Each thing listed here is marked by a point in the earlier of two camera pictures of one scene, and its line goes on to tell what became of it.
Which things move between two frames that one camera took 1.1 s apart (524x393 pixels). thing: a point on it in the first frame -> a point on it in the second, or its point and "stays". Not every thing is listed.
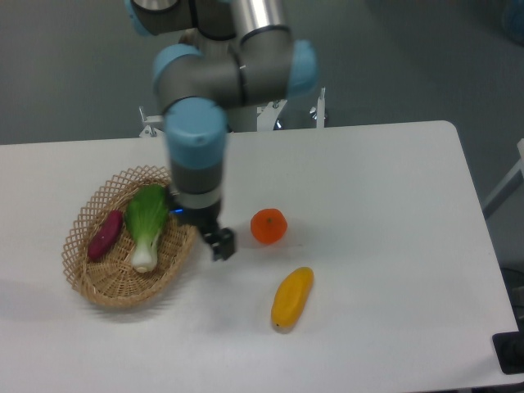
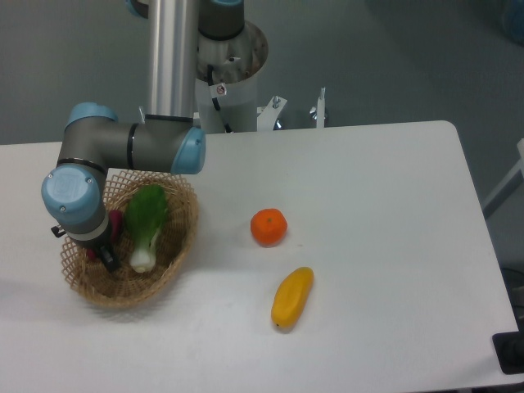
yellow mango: (291, 297) stays
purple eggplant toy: (105, 235) stays
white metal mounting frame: (266, 115) stays
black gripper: (222, 241) -> (103, 243)
